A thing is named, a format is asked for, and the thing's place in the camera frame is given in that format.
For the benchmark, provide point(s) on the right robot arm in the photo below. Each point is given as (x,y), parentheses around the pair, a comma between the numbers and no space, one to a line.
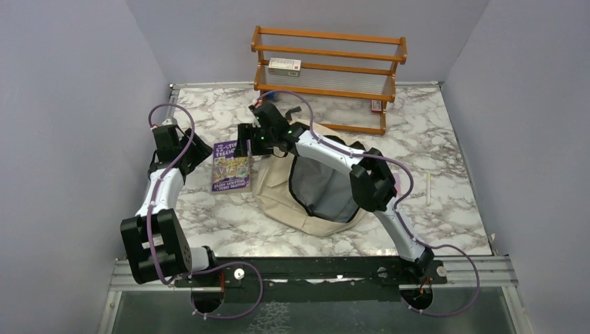
(371,181)

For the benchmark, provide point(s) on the red white small box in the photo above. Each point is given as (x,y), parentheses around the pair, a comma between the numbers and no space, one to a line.
(376,106)

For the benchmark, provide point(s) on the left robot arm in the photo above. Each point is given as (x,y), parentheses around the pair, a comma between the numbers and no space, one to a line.
(153,238)

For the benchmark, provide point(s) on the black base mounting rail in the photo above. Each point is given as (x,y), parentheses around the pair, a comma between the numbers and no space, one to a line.
(312,279)

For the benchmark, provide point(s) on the yellow highlighter pen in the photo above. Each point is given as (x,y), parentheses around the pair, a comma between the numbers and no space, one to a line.
(428,189)

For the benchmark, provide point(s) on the cream canvas backpack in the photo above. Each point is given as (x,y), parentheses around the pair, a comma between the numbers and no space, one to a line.
(305,194)

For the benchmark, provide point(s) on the grey green small box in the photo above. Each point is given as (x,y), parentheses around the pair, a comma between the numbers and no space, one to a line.
(284,67)

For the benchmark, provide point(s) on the pink highlighter pen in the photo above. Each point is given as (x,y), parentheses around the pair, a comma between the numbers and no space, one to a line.
(397,184)

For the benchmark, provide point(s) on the purple Griffiths Denton book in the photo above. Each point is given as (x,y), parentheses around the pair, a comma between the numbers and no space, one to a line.
(230,174)

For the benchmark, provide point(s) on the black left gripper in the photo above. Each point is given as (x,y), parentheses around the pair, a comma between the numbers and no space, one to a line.
(202,150)

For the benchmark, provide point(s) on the orange wooden shelf rack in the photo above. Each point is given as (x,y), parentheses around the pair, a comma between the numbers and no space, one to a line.
(342,65)

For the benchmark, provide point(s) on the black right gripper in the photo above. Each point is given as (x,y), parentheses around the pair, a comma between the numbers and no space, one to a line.
(244,132)

